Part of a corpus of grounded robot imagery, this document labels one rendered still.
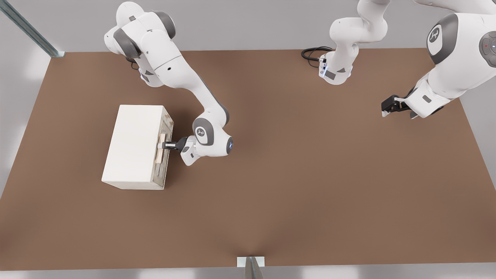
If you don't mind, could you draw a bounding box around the silver frame post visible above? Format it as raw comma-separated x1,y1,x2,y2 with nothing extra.
0,0,65,58
237,257,266,279

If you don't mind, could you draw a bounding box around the white oven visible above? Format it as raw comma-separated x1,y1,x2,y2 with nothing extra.
102,105,174,190

